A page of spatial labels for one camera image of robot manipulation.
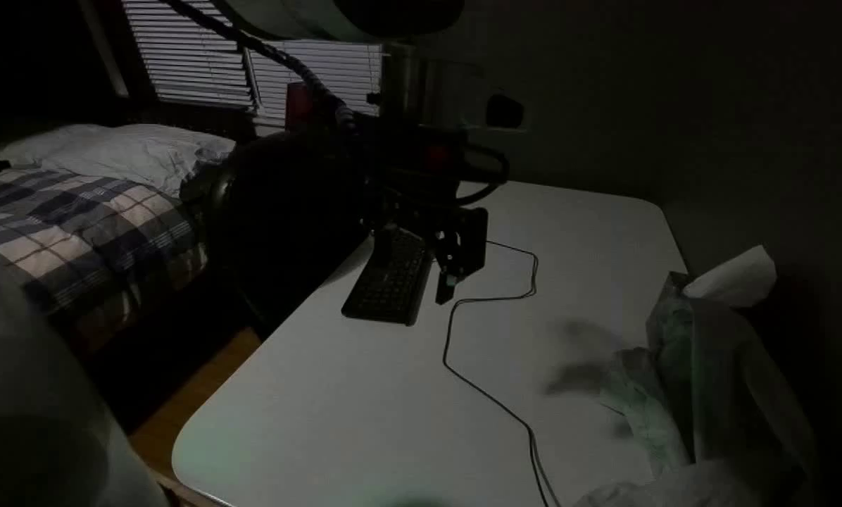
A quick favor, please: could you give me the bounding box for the plaid bed blanket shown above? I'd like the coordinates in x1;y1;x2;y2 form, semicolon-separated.
0;162;210;354

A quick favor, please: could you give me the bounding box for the white tissue sheet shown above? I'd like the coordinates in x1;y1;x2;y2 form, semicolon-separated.
679;241;779;311

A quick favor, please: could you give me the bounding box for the black office chair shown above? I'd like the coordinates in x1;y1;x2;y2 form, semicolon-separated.
182;120;386;342

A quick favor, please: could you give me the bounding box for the white pillow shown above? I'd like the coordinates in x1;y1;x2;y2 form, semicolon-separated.
0;120;239;199

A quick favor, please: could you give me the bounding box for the black computer keyboard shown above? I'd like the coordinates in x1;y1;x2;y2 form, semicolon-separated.
337;221;436;328

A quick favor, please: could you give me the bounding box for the green tissue box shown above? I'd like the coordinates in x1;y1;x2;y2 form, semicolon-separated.
641;268;820;473

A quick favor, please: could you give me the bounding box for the thin black keyboard cable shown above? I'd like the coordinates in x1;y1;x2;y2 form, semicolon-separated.
436;235;565;507

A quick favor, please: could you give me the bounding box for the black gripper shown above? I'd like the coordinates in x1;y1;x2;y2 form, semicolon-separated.
371;123;491;306

